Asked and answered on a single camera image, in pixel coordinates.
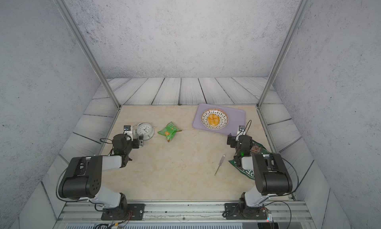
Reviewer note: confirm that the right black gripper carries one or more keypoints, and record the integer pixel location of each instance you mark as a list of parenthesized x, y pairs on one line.
[(233, 138)]

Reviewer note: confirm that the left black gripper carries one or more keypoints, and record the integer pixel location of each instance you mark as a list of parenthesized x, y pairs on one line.
[(136, 145)]

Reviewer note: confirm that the white twin-bell alarm clock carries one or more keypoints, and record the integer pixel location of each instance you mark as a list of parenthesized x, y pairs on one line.
[(146, 130)]

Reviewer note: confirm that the clear handle screwdriver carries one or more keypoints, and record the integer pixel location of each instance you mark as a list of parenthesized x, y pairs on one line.
[(220, 163)]

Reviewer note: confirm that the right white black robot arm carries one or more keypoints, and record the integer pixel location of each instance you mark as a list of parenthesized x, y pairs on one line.
[(267, 169)]

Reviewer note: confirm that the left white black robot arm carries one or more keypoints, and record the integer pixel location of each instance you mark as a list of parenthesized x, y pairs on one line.
[(82, 179)]

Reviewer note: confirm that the large green chips bag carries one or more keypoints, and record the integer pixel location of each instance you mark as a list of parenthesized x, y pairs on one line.
[(247, 162)]

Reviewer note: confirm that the patterned white plate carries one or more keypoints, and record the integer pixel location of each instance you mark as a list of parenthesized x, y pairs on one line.
[(214, 119)]

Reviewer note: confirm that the lavender plastic tray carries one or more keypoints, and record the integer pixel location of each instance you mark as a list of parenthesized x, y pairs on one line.
[(236, 117)]

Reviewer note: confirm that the small green snack packet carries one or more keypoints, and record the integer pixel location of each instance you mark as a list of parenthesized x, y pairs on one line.
[(169, 131)]

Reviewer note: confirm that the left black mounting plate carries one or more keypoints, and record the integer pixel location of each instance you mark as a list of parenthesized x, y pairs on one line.
[(132, 212)]

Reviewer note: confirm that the black mounting plate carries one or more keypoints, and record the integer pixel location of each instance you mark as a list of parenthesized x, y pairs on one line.
[(233, 211), (132, 212)]

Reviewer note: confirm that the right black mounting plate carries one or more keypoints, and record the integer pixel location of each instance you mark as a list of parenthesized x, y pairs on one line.
[(233, 211)]

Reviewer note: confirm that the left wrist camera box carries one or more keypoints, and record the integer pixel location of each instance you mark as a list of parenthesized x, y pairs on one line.
[(128, 132)]

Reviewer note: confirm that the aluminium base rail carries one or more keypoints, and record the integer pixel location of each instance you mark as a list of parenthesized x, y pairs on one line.
[(189, 212)]

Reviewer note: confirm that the right aluminium frame post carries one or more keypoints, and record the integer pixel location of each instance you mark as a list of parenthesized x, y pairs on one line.
[(283, 51)]

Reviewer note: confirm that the aluminium frame post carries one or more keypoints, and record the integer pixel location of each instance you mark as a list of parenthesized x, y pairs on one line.
[(283, 51), (68, 18)]

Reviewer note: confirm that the left aluminium frame post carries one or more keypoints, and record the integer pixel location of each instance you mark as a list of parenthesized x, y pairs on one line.
[(68, 18)]

